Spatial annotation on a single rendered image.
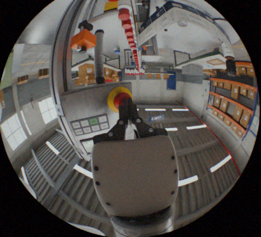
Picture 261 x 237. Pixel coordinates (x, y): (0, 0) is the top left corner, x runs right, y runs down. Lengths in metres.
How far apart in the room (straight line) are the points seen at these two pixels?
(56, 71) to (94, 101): 0.11
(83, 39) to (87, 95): 0.11
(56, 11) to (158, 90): 7.82
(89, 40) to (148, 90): 7.55
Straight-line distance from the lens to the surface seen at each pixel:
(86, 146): 0.21
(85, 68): 1.74
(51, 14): 0.59
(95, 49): 0.27
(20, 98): 5.44
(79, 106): 0.16
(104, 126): 0.18
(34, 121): 5.52
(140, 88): 7.60
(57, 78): 0.18
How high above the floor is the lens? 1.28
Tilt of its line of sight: 20 degrees up
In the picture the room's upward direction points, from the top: 177 degrees clockwise
